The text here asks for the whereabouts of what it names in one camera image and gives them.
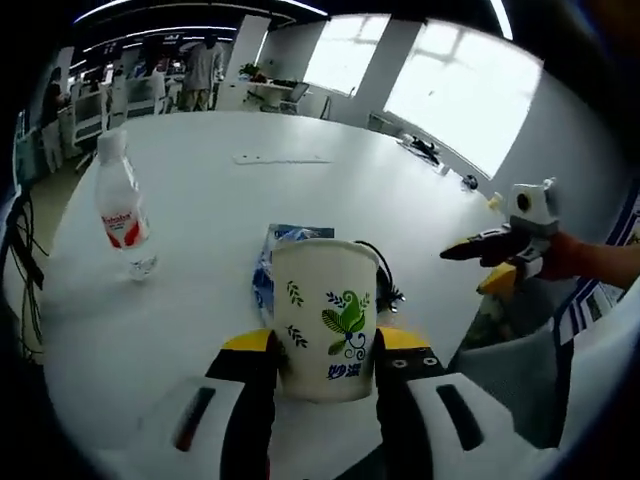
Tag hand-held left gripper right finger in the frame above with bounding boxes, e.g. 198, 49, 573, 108
374, 327, 551, 480

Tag blue white printed banner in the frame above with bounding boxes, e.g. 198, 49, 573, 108
553, 199, 640, 347

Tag thin black cables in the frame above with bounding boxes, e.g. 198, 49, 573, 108
0, 188, 47, 352

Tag row of white office chairs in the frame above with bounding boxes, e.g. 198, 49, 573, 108
69, 73, 175, 152

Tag clear package with blue pad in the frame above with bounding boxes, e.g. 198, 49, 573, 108
248, 222, 336, 327

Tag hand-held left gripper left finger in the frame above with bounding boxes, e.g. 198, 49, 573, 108
97, 328, 281, 480

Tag grey chair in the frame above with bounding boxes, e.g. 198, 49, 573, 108
451, 328, 575, 447

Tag black device on table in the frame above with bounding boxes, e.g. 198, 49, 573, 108
399, 133, 444, 164

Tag white paper cup leaf print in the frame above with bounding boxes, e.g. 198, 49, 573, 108
270, 238, 380, 404

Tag bright office window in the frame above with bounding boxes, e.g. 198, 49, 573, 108
383, 23, 545, 180
303, 14, 392, 100

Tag clear water bottle red label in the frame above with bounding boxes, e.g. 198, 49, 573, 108
94, 130, 159, 283

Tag black cable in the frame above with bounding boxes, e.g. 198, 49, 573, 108
356, 240, 407, 315

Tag white power strip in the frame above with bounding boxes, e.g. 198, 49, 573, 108
231, 152, 333, 167

